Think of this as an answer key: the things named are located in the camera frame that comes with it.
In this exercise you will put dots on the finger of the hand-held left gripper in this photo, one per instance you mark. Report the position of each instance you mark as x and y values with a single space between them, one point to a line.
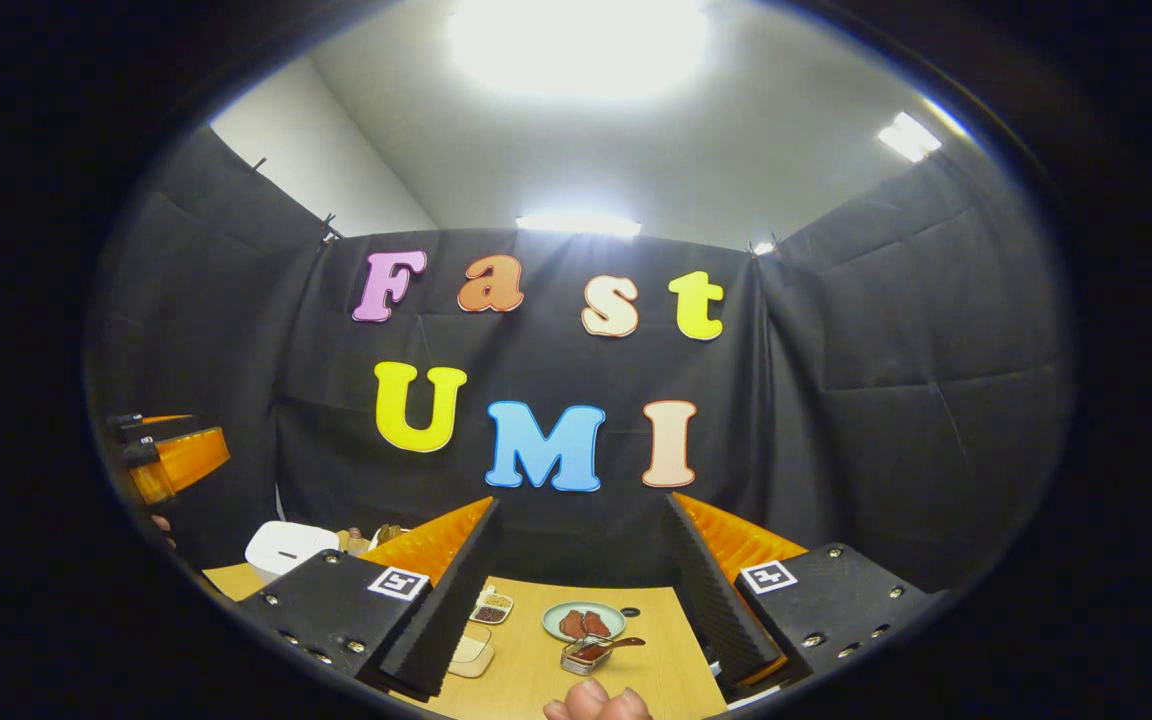
186 465
151 428

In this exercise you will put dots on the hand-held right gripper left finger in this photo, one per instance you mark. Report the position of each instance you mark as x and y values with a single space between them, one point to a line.
446 605

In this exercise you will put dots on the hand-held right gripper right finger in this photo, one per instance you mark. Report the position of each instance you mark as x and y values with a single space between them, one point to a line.
711 600

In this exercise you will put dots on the white rice tray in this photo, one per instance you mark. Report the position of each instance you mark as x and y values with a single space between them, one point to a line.
471 652

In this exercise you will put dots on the white rice cooker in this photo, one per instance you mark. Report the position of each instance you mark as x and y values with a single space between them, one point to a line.
286 548

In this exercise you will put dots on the white divided bean dish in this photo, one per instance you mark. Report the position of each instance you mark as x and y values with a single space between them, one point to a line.
492 608

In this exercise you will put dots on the pale green plate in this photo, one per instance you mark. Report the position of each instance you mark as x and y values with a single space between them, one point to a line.
554 620

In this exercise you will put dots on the red meat piece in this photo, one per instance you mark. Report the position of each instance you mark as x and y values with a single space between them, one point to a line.
572 626
596 624

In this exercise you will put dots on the black cloth clip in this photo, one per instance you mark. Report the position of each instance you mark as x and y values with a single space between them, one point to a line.
328 229
256 163

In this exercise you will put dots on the small ceiling light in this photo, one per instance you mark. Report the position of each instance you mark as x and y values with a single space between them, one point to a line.
763 247

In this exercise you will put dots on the long ceiling light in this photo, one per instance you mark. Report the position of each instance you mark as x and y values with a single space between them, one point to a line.
578 225

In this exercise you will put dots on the rectangular ceiling light panel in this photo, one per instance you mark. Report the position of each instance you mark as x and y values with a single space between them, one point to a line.
908 137

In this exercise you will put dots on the bright round ceiling light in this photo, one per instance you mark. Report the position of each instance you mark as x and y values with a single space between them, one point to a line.
576 45

